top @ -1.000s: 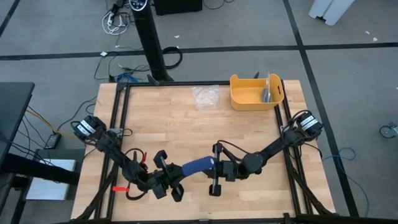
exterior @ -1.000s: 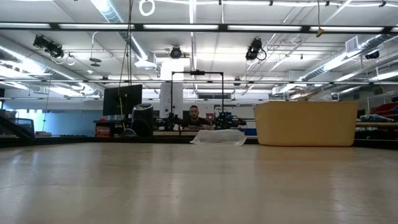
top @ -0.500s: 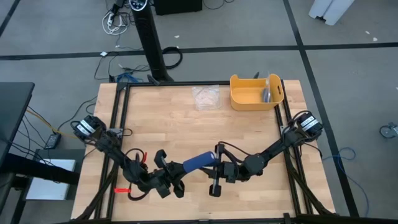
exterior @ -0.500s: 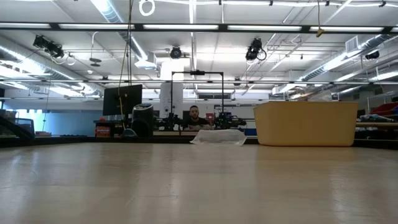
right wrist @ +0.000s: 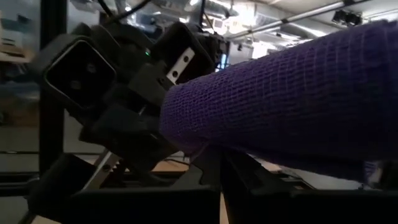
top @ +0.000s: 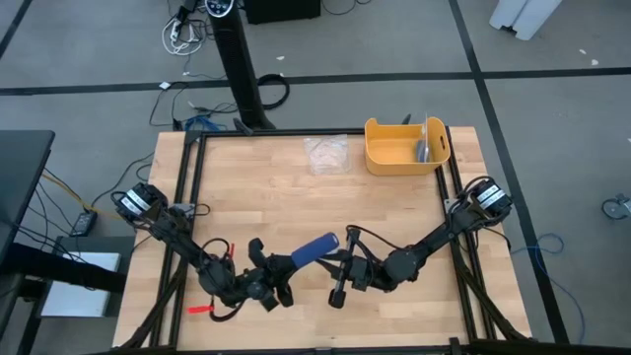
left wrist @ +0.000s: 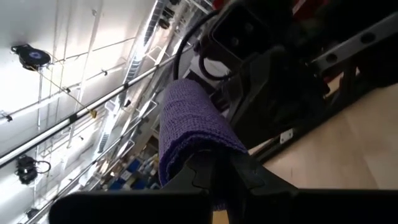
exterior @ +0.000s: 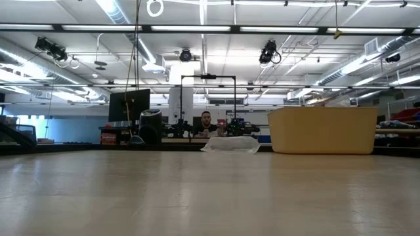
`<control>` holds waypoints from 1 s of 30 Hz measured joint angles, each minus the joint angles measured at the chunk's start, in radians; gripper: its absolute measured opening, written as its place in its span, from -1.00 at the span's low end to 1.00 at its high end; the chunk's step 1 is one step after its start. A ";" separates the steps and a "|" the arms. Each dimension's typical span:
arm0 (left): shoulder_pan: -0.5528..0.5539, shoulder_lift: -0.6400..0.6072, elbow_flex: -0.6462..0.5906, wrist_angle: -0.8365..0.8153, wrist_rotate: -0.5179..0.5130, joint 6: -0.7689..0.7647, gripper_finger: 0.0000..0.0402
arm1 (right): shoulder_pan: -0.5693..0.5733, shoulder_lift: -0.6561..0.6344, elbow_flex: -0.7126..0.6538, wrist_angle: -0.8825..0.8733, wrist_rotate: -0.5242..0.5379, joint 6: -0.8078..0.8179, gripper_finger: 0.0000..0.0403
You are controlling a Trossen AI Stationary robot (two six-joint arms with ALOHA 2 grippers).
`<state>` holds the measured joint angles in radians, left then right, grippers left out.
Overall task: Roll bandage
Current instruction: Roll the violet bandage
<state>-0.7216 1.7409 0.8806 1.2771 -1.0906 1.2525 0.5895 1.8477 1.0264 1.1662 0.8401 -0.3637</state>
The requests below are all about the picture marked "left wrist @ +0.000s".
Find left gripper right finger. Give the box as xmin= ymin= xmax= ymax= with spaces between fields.
xmin=228 ymin=151 xmax=398 ymax=224

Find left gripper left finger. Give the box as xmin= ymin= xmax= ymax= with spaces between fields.
xmin=48 ymin=148 xmax=215 ymax=224

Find purple elastic bandage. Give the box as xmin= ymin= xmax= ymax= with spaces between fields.
xmin=157 ymin=78 xmax=249 ymax=212

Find blue storage bins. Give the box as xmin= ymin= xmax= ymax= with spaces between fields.
xmin=107 ymin=157 xmax=161 ymax=191

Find grey metal beam with holes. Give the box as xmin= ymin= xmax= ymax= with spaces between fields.
xmin=306 ymin=12 xmax=398 ymax=77

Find overhead light bar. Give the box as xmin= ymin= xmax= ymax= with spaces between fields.
xmin=0 ymin=45 xmax=195 ymax=169

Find black reel with blue logo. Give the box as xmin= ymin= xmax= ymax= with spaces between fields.
xmin=11 ymin=44 xmax=52 ymax=72

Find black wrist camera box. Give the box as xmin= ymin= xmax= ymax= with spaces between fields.
xmin=208 ymin=4 xmax=273 ymax=65

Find black camera cable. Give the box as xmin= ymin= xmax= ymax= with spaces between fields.
xmin=172 ymin=9 xmax=240 ymax=82

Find black ceiling camera device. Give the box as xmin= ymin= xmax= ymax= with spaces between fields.
xmin=14 ymin=154 xmax=52 ymax=186

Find silver ventilation duct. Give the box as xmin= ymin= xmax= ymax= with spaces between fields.
xmin=96 ymin=0 xmax=169 ymax=153

